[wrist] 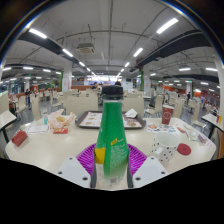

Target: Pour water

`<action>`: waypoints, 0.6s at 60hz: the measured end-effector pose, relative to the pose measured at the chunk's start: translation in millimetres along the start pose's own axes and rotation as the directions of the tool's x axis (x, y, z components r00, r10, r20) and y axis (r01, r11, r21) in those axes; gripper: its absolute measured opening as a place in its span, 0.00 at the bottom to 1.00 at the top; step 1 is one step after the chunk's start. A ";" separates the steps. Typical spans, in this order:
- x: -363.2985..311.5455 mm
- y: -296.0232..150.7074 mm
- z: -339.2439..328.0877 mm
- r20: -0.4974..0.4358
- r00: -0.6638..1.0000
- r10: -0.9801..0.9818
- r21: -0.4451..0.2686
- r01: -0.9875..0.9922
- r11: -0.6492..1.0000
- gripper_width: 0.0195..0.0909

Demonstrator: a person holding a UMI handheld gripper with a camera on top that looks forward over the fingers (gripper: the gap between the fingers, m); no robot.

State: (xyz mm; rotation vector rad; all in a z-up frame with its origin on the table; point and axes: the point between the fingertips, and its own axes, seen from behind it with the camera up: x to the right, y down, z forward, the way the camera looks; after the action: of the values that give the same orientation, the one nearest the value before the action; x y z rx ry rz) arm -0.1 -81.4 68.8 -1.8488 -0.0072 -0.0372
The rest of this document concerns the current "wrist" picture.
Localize red tissue packet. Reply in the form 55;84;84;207
11;129;29;148

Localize green plastic drink bottle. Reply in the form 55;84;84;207
94;85;130;192

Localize ceiling air conditioner unit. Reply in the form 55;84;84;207
75;42;96;55

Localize crumpled white napkin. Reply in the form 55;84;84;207
124;108;139;119

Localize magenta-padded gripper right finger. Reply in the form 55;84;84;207
126;143;169;189

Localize brown tray with paper liner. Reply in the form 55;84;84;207
74;110;147;130

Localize small red sauce packet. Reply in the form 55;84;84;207
53;127;69;135

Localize small clear teal-labelled bottle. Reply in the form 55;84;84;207
41;107;50;126

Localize beige canteen chairs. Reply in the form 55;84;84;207
0;88;214;134

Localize clear plastic food bag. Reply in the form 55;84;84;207
47;109;76;131

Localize ceiling strip lights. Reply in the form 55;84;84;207
1;16;219;88

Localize flat round red coaster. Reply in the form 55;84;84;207
176;142;192;156

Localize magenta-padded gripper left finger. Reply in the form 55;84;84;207
55;143;98;190

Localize beige canteen table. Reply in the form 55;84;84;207
200;113;224;139

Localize white polka dot mug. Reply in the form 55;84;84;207
148;130;180;164

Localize beige pedestal side table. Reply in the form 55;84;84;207
0;109;18;144

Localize colourful printed leaflet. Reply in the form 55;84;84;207
146;122;181;136

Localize red paper cup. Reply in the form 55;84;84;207
161;104;175;126

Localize white printed card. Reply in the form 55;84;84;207
27;123;50;135

